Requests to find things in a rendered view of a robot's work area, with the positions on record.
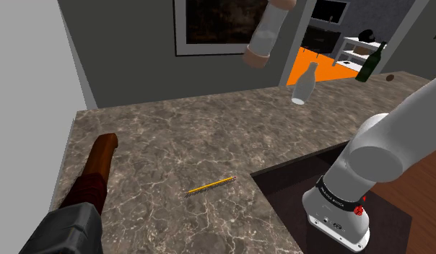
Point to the clear glass bottle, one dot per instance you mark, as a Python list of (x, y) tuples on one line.
[(305, 84)]

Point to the white shelf unit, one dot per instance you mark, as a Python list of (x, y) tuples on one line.
[(355, 52)]

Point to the yellow pencil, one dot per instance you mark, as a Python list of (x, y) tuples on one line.
[(211, 184)]

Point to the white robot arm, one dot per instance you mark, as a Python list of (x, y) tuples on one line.
[(371, 154)]

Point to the dark green wine bottle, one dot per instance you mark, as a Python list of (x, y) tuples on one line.
[(371, 63)]

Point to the white framed dark wall picture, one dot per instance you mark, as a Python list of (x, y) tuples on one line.
[(218, 24)]

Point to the dark cabinet with white frame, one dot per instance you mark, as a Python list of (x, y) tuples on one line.
[(323, 31)]

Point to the clear shaker with tan caps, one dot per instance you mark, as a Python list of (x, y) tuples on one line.
[(265, 33)]

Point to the small brown round object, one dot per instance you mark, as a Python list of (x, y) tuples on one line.
[(390, 77)]

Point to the dark robot stand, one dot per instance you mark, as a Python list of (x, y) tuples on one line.
[(295, 197)]

